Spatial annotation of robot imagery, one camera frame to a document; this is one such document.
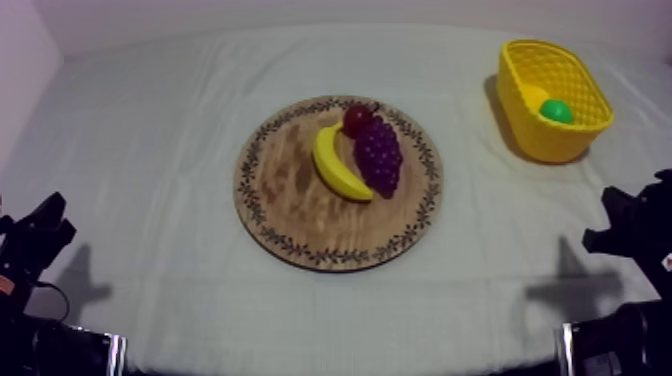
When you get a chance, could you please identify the round wooden board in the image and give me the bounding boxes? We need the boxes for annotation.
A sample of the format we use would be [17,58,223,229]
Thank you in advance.
[233,94,445,273]

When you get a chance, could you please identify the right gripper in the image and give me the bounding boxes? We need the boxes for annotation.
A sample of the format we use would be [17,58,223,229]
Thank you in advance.
[581,167,672,302]

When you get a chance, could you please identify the yellow toy banana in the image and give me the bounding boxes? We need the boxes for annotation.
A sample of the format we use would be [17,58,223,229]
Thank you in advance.
[312,121,375,203]

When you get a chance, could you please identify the yellow plastic basket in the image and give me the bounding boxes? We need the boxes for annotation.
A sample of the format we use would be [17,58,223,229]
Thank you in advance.
[495,39,615,165]

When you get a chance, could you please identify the green toy pear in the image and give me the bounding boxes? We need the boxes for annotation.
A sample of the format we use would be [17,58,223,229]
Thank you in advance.
[539,98,575,126]

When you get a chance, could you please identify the small red fruit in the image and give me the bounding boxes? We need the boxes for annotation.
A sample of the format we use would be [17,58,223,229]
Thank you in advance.
[342,102,381,139]

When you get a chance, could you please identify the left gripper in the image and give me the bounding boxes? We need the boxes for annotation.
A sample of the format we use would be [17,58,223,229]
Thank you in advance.
[0,191,78,316]

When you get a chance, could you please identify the purple toy grapes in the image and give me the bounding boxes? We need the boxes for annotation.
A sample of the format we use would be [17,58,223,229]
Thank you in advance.
[353,115,404,200]

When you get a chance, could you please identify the black cable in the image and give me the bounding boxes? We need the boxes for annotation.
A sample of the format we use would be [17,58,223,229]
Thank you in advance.
[32,281,72,325]

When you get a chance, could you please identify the silver metal bar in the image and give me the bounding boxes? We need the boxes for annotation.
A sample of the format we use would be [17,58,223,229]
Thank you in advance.
[556,322,575,376]
[104,332,128,376]

